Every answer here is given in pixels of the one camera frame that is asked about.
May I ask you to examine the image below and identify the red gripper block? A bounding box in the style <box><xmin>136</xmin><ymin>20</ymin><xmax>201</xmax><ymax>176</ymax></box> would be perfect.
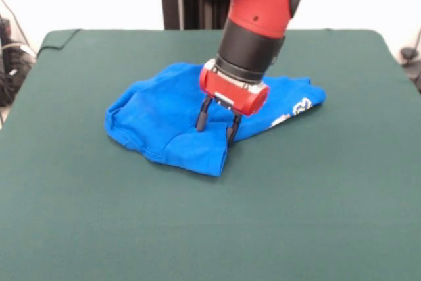
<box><xmin>195</xmin><ymin>58</ymin><xmax>271</xmax><ymax>145</ymax></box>

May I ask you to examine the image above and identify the blue printed T-shirt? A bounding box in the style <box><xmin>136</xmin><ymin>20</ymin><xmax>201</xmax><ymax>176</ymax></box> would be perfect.
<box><xmin>104</xmin><ymin>61</ymin><xmax>328</xmax><ymax>177</ymax></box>

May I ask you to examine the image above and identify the dark green table cloth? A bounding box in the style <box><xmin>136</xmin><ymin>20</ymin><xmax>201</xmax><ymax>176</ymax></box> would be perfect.
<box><xmin>0</xmin><ymin>28</ymin><xmax>421</xmax><ymax>281</ymax></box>

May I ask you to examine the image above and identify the black cable plug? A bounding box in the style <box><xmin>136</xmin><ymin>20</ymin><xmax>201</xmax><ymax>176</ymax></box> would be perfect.
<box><xmin>399</xmin><ymin>27</ymin><xmax>421</xmax><ymax>94</ymax></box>

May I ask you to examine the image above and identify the black and white cable bundle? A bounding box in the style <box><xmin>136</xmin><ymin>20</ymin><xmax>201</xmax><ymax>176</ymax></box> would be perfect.
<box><xmin>0</xmin><ymin>0</ymin><xmax>37</xmax><ymax>127</ymax></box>

